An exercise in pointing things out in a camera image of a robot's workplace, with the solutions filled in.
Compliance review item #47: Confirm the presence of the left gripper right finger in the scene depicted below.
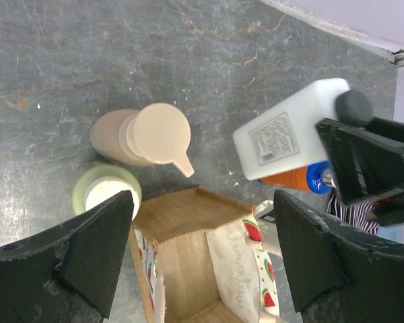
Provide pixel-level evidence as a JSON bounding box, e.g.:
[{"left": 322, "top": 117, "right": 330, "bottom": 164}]
[{"left": 273, "top": 190, "right": 404, "bottom": 322}]

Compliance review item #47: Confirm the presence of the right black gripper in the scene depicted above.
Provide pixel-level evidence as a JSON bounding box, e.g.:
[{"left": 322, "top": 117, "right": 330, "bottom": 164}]
[{"left": 316, "top": 117, "right": 404, "bottom": 227}]

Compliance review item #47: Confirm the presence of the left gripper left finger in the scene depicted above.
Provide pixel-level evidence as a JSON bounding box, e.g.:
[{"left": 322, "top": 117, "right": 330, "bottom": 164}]
[{"left": 0, "top": 190, "right": 134, "bottom": 322}]

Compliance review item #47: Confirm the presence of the orange bottle blue cap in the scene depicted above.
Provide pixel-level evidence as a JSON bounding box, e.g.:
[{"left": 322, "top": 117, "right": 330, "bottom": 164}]
[{"left": 259, "top": 161, "right": 335, "bottom": 194}]

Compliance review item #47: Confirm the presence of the white bottle grey cap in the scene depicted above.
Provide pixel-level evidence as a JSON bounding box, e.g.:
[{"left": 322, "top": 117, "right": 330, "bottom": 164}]
[{"left": 233, "top": 78, "right": 374, "bottom": 180}]

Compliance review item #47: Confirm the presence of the clear bottle grey cap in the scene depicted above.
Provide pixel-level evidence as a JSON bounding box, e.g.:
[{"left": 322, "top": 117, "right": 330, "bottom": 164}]
[{"left": 255, "top": 200, "right": 283, "bottom": 253}]

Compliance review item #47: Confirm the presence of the clear bottle beige cap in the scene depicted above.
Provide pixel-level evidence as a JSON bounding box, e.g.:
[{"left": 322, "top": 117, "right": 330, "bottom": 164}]
[{"left": 71, "top": 161, "right": 142, "bottom": 220}]

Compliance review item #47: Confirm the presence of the brown canvas tote bag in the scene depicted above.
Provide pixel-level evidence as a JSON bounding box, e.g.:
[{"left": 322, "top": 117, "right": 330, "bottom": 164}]
[{"left": 129, "top": 187, "right": 281, "bottom": 322}]

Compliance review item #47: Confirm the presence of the white pump dispenser bottle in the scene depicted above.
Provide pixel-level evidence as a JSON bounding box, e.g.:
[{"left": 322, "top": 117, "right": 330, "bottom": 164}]
[{"left": 90, "top": 103, "right": 195, "bottom": 178}]

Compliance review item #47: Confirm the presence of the striped folded cloth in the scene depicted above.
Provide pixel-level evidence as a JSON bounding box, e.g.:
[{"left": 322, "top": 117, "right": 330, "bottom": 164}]
[{"left": 327, "top": 191, "right": 379, "bottom": 235}]

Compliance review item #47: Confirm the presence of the blue folded cloth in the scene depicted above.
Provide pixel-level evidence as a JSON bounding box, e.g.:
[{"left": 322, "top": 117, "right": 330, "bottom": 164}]
[{"left": 376, "top": 223, "right": 404, "bottom": 244}]

